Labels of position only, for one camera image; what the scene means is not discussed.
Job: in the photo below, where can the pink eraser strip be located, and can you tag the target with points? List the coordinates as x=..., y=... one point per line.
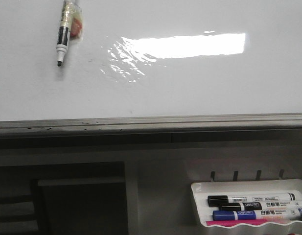
x=231, y=223

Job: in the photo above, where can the dark chair with white edge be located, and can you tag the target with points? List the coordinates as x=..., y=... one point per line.
x=63, y=199

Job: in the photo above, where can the black capped marker upper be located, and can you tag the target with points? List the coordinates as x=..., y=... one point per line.
x=216, y=200

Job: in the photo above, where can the black capped marker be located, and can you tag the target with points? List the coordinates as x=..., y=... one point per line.
x=216, y=200
x=263, y=205

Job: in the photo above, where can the black capped marker middle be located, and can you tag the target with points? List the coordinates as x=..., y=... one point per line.
x=263, y=205

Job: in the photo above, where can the red round magnet in tape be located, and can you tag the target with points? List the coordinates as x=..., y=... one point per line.
x=77, y=23

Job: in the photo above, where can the white whiteboard with grey frame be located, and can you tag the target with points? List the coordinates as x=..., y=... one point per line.
x=152, y=65

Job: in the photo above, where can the white black whiteboard marker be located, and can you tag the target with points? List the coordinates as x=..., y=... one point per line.
x=67, y=13

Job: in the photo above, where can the white plastic marker tray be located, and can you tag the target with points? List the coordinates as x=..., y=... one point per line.
x=203, y=213

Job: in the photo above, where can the blue capped marker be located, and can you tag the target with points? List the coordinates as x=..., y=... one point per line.
x=291, y=214

